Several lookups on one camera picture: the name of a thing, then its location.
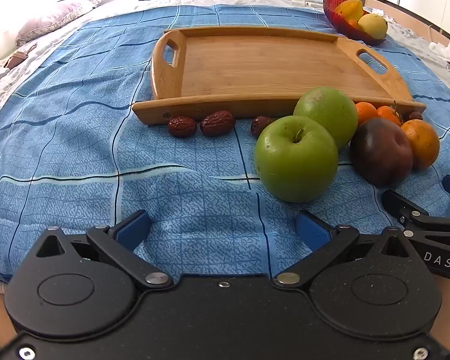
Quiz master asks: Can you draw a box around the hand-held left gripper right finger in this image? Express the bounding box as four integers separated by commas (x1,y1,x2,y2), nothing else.
272,210,417,289

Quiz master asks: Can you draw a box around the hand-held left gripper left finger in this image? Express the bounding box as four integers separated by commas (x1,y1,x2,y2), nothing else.
35,210,173,290

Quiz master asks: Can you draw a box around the dark purple plum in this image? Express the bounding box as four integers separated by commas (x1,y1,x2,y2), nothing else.
350,117,414,187

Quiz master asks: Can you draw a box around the large dull orange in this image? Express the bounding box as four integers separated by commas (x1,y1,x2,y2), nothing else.
400,119,441,170

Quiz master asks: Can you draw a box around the shiny green apple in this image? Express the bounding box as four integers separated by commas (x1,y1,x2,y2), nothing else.
254,115,339,203

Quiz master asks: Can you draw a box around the small tangerine with leaf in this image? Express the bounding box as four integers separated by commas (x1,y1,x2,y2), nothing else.
376,101,404,127

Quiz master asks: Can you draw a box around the matte green apple pale patch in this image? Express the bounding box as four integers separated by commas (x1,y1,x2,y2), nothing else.
293,86,359,151

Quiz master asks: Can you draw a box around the wooden tray with handles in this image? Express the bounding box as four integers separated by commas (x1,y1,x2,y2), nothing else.
132,26,427,126

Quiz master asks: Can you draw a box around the blue checked blanket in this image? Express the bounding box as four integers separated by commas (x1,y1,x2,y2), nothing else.
0,4,450,282

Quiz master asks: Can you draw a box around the white cloth pile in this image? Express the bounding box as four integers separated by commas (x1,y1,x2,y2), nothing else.
427,39,450,70

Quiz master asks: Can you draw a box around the yellow mango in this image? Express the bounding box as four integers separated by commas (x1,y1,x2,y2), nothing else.
358,13,389,40

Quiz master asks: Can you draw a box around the red glass bowl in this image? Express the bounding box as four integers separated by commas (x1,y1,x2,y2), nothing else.
323,0,389,47

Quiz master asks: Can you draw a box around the pale floral bed sheet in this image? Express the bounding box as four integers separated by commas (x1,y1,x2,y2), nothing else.
0,0,450,121

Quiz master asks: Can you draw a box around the yellow-orange mango in bowl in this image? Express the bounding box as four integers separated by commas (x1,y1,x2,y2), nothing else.
334,0,364,23

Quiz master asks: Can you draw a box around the pink brown garment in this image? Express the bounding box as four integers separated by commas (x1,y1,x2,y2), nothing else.
2,43,38,70

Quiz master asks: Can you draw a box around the purple floral pillow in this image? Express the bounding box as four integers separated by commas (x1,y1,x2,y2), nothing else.
16,0,107,46

